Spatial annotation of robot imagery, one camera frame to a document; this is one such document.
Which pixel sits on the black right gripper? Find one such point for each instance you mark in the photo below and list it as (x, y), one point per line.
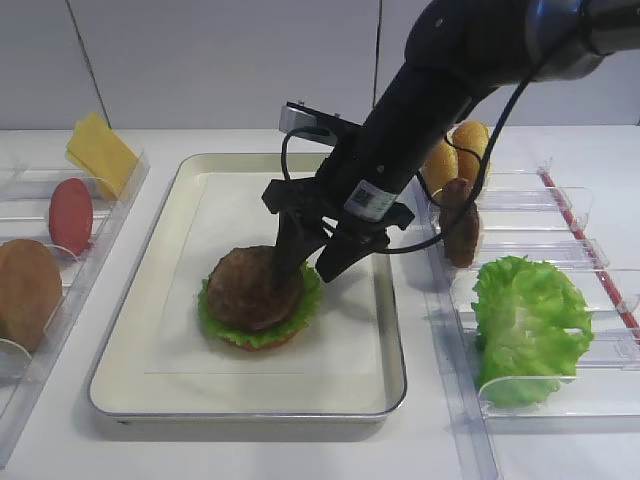
(338, 205)

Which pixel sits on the brown meat patty front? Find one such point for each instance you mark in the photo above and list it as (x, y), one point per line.
(241, 289)

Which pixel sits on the brown meat patty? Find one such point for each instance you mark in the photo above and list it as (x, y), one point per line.
(461, 240)
(241, 289)

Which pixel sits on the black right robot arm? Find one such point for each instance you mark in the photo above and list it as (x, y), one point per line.
(457, 54)

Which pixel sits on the green lettuce on burger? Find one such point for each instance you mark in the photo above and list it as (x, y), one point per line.
(308, 306)

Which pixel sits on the brown meat patty rear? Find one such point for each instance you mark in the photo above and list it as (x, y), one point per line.
(461, 240)

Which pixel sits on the bread bun slice left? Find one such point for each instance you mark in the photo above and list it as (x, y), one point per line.
(440, 166)

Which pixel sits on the bread bun slice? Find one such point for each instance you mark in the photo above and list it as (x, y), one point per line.
(470, 140)
(440, 166)

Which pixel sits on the bread bun slice right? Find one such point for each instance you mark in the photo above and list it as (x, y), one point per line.
(470, 140)

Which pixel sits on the green lettuce leaf in rack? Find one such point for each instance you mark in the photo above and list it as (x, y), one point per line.
(533, 326)

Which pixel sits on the yellow cheese slice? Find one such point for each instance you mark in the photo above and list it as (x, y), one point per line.
(95, 148)

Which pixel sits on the red tomato slice in rack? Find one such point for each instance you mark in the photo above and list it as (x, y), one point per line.
(71, 216)

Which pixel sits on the burger stack bottom bun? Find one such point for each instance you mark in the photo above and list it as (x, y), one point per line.
(254, 341)

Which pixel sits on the cream metal tray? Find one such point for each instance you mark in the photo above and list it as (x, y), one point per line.
(347, 365)

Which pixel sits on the clear acrylic left rack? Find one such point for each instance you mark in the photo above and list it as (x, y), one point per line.
(25, 199)

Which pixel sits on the clear acrylic rack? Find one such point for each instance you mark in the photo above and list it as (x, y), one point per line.
(589, 427)
(25, 199)

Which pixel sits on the brown bun slice left rack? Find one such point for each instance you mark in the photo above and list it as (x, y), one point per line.
(31, 288)

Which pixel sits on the clear acrylic right rack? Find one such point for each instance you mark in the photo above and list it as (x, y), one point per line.
(589, 427)

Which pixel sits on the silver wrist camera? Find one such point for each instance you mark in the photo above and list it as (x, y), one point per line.
(317, 126)

